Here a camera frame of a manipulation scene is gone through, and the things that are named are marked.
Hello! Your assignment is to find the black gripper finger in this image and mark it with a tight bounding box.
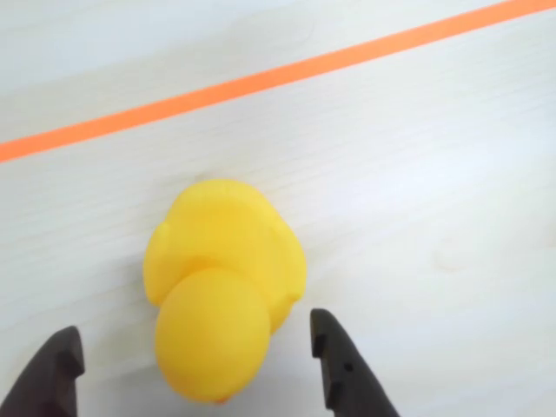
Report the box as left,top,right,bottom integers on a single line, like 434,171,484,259
0,325,86,417
309,308,401,417

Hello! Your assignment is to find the orange tape strip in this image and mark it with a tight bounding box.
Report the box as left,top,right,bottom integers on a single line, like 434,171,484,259
0,0,556,165

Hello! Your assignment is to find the yellow rubber duck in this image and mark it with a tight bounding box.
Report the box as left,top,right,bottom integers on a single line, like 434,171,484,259
142,178,308,407

